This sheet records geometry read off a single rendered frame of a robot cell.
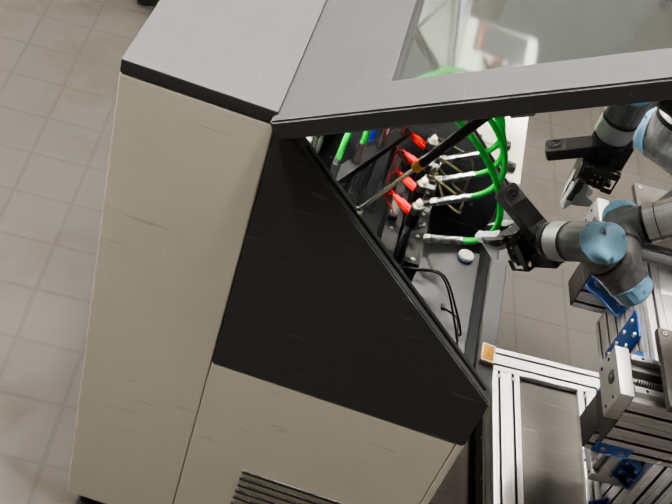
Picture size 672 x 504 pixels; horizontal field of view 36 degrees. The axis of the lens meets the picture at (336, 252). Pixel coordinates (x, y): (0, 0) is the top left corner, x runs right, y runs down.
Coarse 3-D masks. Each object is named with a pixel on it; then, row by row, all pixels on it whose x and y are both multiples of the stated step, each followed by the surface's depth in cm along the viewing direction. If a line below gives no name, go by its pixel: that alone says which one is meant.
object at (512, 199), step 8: (512, 184) 200; (504, 192) 199; (512, 192) 198; (520, 192) 199; (504, 200) 198; (512, 200) 198; (520, 200) 199; (528, 200) 199; (504, 208) 199; (512, 208) 197; (520, 208) 198; (528, 208) 198; (536, 208) 198; (512, 216) 198; (520, 216) 197; (528, 216) 197; (536, 216) 198; (520, 224) 198; (528, 224) 197; (536, 224) 197; (528, 232) 197; (536, 232) 196
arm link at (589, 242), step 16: (576, 224) 187; (592, 224) 184; (608, 224) 182; (560, 240) 188; (576, 240) 185; (592, 240) 182; (608, 240) 181; (624, 240) 183; (560, 256) 190; (576, 256) 186; (592, 256) 183; (608, 256) 181; (592, 272) 188
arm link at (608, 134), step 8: (600, 120) 206; (600, 128) 206; (608, 128) 204; (600, 136) 206; (608, 136) 205; (616, 136) 204; (624, 136) 204; (632, 136) 206; (608, 144) 207; (616, 144) 206; (624, 144) 206
